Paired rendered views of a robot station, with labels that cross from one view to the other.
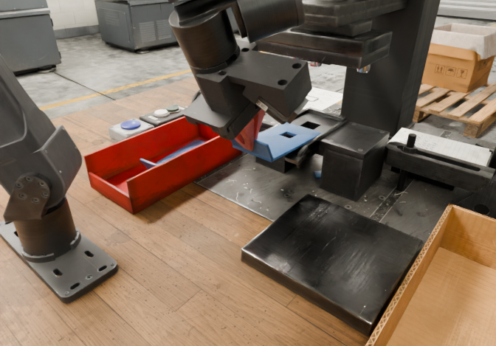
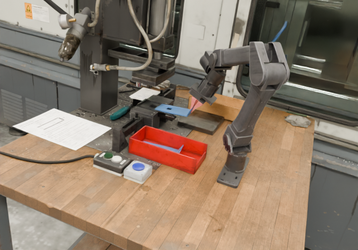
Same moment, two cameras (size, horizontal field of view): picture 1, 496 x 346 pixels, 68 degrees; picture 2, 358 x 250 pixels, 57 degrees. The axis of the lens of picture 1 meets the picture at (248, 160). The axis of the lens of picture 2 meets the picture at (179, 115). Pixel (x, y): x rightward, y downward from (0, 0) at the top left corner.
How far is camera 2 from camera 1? 1.43 m
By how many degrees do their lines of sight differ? 94
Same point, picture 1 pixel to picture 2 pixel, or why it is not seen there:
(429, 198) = not seen: hidden behind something
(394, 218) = not seen: hidden behind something
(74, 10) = not seen: outside the picture
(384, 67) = (112, 78)
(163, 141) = (153, 153)
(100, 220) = (213, 165)
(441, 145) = (144, 93)
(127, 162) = (175, 163)
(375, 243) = (197, 113)
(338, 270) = (211, 119)
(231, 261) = (214, 137)
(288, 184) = (166, 128)
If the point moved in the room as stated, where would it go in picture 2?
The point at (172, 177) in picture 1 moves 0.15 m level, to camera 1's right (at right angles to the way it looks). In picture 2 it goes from (186, 145) to (175, 126)
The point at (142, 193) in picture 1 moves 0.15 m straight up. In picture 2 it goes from (201, 150) to (208, 111)
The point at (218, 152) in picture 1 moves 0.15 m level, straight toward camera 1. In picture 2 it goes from (160, 136) to (196, 133)
